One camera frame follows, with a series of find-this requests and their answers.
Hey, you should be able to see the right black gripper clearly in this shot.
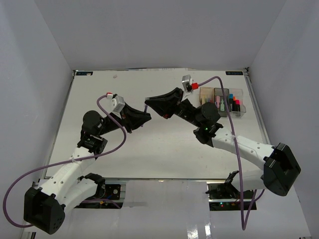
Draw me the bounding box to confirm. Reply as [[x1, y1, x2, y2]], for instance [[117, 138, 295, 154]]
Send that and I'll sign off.
[[145, 88, 202, 128]]

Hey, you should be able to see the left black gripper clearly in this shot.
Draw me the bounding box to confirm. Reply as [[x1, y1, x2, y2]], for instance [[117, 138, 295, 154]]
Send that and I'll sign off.
[[98, 102, 151, 136]]

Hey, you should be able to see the green translucent correction tape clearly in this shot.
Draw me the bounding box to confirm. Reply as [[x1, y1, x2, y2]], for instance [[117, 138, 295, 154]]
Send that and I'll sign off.
[[219, 99, 225, 112]]

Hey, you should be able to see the blue cap black highlighter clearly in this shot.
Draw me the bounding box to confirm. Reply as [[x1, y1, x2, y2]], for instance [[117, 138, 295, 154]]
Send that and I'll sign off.
[[229, 94, 235, 111]]

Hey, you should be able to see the orange cap black highlighter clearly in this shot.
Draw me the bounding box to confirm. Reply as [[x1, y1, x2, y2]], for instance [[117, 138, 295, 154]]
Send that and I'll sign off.
[[232, 96, 240, 112]]

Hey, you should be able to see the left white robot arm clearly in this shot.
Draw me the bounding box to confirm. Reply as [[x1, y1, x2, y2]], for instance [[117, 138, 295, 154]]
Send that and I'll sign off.
[[23, 105, 151, 235]]

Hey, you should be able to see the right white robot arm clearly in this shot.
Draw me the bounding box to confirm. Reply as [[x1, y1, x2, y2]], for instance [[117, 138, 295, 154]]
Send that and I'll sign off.
[[145, 88, 301, 199]]

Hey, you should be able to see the brown translucent container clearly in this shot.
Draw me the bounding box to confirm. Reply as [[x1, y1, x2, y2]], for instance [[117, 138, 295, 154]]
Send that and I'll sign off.
[[199, 87, 214, 105]]

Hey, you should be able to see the grey translucent container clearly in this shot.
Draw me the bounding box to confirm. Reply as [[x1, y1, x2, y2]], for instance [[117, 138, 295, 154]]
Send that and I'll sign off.
[[214, 88, 231, 118]]

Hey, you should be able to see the right blue table label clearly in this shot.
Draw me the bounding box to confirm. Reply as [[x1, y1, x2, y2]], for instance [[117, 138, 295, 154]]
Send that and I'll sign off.
[[225, 71, 243, 76]]

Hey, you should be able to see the blue table label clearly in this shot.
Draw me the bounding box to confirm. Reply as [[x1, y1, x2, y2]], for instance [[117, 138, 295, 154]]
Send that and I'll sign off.
[[76, 71, 93, 76], [225, 71, 243, 76]]

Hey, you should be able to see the pink cap black highlighter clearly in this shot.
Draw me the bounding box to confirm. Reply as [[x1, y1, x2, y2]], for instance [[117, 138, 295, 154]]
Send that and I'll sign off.
[[235, 100, 241, 112]]

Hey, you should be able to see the clear translucent container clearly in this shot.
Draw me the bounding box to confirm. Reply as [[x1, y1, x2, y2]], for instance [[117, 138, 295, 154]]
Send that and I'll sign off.
[[229, 88, 246, 118]]

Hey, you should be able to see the left blue table label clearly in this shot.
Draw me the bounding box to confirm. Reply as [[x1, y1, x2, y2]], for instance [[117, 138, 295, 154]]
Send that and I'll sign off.
[[76, 71, 93, 76]]

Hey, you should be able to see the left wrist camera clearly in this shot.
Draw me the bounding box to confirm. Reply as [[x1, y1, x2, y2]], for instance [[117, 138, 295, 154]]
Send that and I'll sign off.
[[106, 92, 126, 114]]

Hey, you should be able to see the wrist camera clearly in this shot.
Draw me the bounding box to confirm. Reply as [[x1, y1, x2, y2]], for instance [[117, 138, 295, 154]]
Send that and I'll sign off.
[[106, 92, 126, 114], [181, 75, 199, 100]]

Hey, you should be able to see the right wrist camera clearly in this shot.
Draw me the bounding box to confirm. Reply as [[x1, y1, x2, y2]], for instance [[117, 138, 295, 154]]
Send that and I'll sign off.
[[181, 75, 199, 100]]

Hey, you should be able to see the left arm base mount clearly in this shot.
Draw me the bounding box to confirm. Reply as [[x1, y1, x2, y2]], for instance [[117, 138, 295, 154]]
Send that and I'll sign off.
[[76, 184, 124, 209]]

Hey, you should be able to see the aluminium table frame rail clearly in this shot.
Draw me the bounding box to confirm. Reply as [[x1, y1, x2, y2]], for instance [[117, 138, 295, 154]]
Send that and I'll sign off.
[[244, 67, 285, 180]]

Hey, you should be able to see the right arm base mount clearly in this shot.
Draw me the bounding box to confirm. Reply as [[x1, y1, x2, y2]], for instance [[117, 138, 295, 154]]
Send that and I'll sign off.
[[205, 171, 241, 212]]

